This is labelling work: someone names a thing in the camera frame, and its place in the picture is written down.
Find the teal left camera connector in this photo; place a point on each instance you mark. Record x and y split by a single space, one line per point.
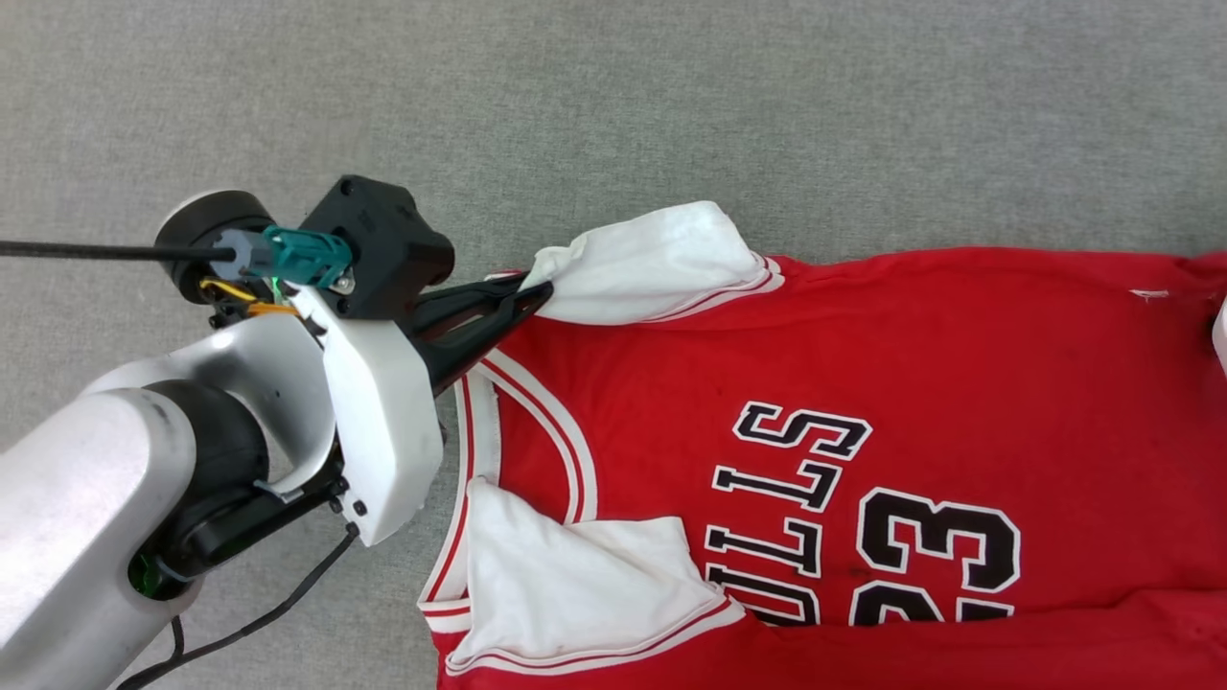
307 257

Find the red white Bulls jersey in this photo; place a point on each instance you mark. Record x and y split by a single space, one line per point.
863 335

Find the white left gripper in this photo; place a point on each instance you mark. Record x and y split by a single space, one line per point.
383 431

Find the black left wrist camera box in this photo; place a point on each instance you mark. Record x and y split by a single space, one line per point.
383 244

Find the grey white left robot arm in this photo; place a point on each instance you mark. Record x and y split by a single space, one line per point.
77 508

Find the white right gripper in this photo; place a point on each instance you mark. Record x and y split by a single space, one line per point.
1221 335

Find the black cylindrical left wrist motor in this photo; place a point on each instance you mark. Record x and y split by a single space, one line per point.
206 220

